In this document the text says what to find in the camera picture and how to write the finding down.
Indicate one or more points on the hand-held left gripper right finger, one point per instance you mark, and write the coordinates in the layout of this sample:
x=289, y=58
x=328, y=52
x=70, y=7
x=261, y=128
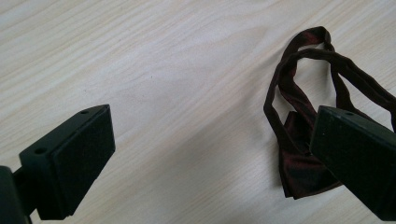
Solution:
x=358, y=155

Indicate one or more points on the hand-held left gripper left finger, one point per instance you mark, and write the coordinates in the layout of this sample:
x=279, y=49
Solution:
x=74, y=161

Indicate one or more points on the dark red bow tie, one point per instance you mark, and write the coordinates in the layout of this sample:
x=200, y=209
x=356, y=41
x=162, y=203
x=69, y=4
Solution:
x=295, y=168

